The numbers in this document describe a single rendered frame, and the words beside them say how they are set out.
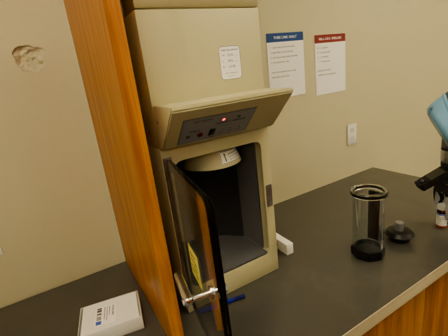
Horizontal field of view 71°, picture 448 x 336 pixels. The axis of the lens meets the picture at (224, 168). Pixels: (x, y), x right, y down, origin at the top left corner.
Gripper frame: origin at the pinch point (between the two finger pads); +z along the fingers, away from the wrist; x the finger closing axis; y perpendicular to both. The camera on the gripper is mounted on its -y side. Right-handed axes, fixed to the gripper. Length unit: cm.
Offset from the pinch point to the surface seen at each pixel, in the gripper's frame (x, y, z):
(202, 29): -22, -77, -68
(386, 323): -29.5, -35.2, 15.2
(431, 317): -17.8, -13.9, 26.9
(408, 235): -8.7, -17.4, 1.0
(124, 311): -30, -107, 0
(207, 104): -35, -77, -52
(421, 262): -18.9, -19.3, 4.3
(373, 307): -35, -42, 4
